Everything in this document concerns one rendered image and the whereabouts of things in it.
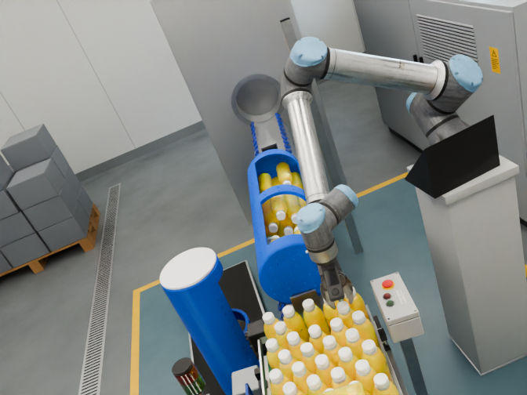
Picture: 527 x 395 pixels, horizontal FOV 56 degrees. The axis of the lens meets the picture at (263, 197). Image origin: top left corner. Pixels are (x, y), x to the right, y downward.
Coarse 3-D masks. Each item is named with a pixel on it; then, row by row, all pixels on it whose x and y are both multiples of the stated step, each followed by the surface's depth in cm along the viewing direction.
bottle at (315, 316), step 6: (306, 312) 170; (312, 312) 169; (318, 312) 169; (306, 318) 170; (312, 318) 169; (318, 318) 169; (324, 318) 171; (306, 324) 172; (312, 324) 170; (318, 324) 170; (324, 324) 171; (324, 330) 172
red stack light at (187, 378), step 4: (192, 364) 143; (192, 368) 142; (196, 368) 144; (188, 372) 141; (192, 372) 142; (196, 372) 143; (176, 376) 141; (180, 376) 140; (184, 376) 140; (188, 376) 141; (192, 376) 142; (196, 376) 143; (180, 380) 141; (184, 380) 141; (188, 380) 141; (192, 380) 142; (180, 384) 143; (184, 384) 142; (188, 384) 142
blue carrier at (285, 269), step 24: (264, 168) 259; (264, 192) 219; (288, 192) 214; (264, 240) 190; (288, 240) 181; (264, 264) 182; (288, 264) 183; (312, 264) 183; (264, 288) 187; (288, 288) 188
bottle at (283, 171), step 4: (280, 164) 256; (284, 164) 255; (276, 168) 257; (280, 168) 252; (284, 168) 251; (288, 168) 252; (280, 172) 248; (284, 172) 246; (288, 172) 246; (280, 176) 245; (284, 176) 244; (288, 176) 244; (292, 176) 247; (280, 180) 245; (284, 180) 243; (288, 180) 242; (292, 180) 245
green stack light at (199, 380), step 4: (200, 376) 145; (196, 380) 143; (200, 380) 144; (192, 384) 142; (196, 384) 143; (200, 384) 144; (204, 384) 146; (184, 388) 143; (188, 388) 143; (192, 388) 143; (196, 388) 144; (200, 388) 144; (188, 392) 144; (192, 392) 144; (196, 392) 144; (200, 392) 145
